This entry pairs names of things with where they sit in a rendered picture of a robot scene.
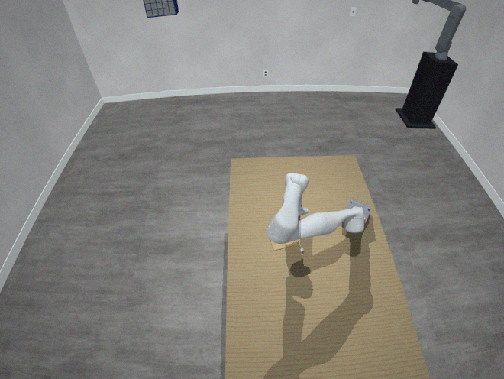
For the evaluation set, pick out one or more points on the tan mat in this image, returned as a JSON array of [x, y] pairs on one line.
[[280, 246]]

